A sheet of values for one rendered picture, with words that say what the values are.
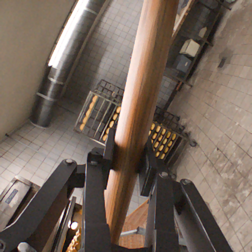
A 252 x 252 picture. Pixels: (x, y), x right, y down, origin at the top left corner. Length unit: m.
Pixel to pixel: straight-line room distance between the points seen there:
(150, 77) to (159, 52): 0.02
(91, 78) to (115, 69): 0.64
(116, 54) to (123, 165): 5.02
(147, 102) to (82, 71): 5.14
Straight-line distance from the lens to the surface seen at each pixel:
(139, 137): 0.18
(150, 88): 0.17
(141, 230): 1.55
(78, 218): 2.42
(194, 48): 4.74
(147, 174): 0.17
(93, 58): 5.23
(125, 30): 5.22
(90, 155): 0.16
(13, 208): 2.08
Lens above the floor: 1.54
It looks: 8 degrees down
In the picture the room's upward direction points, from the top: 65 degrees counter-clockwise
